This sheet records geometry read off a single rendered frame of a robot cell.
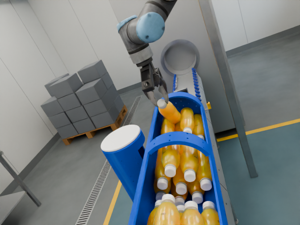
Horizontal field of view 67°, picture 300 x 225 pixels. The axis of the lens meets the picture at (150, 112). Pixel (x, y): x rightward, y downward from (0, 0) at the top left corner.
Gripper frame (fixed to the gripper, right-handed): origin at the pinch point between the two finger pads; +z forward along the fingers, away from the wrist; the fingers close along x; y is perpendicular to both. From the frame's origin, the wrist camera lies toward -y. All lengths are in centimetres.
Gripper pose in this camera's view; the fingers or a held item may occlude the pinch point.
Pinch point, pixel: (161, 103)
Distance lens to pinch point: 99.8
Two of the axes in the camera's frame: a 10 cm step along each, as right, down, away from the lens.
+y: 1.1, -4.7, 8.7
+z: 4.0, 8.3, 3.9
